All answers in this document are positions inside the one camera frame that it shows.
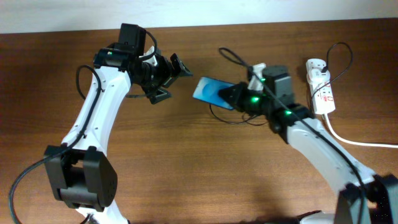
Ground black USB charging cable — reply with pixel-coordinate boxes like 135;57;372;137
209;42;354;126

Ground white power strip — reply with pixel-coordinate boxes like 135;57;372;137
305;58;335;115

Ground white USB charger adapter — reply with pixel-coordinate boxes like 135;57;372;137
307;68;330;85

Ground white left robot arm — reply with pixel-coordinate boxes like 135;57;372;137
44;47;192;223

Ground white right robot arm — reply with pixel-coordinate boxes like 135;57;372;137
218;66;397;223

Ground blue Galaxy smartphone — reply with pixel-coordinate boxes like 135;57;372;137
192;77;233;110

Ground white power strip cord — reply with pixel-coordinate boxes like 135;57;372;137
322;113;398;149

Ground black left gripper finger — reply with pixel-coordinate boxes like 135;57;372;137
170;54;193;77
149;88;172;105

